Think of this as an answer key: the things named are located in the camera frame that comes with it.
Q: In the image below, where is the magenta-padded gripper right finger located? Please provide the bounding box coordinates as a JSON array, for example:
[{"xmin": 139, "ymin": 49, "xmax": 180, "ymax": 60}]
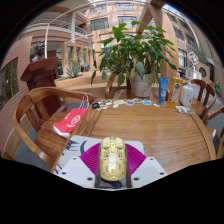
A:
[{"xmin": 125, "ymin": 142, "xmax": 168, "ymax": 189}]

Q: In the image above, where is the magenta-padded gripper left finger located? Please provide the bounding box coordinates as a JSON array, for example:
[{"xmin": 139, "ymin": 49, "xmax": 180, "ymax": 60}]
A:
[{"xmin": 60, "ymin": 142, "xmax": 101, "ymax": 189}]

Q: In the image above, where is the yellow computer mouse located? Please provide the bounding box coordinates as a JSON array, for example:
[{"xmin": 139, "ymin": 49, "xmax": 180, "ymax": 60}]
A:
[{"xmin": 98, "ymin": 135, "xmax": 128, "ymax": 182}]

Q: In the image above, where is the grey cat-print mouse pad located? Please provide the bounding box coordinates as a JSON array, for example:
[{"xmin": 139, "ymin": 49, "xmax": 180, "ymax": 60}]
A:
[{"xmin": 52, "ymin": 134, "xmax": 146, "ymax": 178}]

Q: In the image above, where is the red paper bag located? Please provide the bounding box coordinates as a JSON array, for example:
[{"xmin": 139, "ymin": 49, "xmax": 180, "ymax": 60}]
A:
[{"xmin": 53, "ymin": 94, "xmax": 91, "ymax": 139}]

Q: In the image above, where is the wooden armchair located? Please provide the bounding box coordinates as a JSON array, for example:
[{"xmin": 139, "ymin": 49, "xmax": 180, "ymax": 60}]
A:
[
  {"xmin": 104, "ymin": 73, "xmax": 133, "ymax": 100},
  {"xmin": 186, "ymin": 78, "xmax": 218, "ymax": 122},
  {"xmin": 203, "ymin": 104, "xmax": 224, "ymax": 160},
  {"xmin": 13, "ymin": 86, "xmax": 98, "ymax": 168}
]

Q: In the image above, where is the small white packet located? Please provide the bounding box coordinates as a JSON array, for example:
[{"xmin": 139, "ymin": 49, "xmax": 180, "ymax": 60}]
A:
[{"xmin": 175, "ymin": 105, "xmax": 191, "ymax": 115}]

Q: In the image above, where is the blue squeeze tube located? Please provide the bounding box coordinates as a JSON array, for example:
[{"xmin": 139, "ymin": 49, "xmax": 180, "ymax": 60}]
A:
[{"xmin": 158, "ymin": 77, "xmax": 169, "ymax": 106}]

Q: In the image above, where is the wooden planter bench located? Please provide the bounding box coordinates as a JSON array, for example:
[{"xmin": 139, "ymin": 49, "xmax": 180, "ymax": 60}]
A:
[{"xmin": 54, "ymin": 74, "xmax": 131, "ymax": 100}]

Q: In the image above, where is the orange dish soap bottle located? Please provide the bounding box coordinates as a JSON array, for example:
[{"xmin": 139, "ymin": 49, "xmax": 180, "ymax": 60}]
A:
[{"xmin": 168, "ymin": 70, "xmax": 184, "ymax": 107}]

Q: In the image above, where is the white pump bottle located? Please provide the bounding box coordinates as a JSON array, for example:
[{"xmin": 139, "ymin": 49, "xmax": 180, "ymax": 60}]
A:
[{"xmin": 179, "ymin": 80, "xmax": 195, "ymax": 108}]

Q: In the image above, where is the dark red wooden podium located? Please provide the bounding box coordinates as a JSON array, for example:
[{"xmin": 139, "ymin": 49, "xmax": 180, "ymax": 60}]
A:
[{"xmin": 20, "ymin": 56, "xmax": 68, "ymax": 118}]

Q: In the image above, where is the green potted plant, white pot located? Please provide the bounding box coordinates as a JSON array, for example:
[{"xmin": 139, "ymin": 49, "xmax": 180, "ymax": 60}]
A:
[{"xmin": 90, "ymin": 20, "xmax": 178, "ymax": 98}]

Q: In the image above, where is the white outdoor sculpture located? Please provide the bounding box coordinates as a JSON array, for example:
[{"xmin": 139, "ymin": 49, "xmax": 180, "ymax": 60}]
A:
[{"xmin": 188, "ymin": 51, "xmax": 200, "ymax": 70}]

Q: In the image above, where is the dark bust statue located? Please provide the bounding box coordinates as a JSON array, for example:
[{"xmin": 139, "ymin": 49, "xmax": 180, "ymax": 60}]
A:
[{"xmin": 30, "ymin": 41, "xmax": 47, "ymax": 63}]

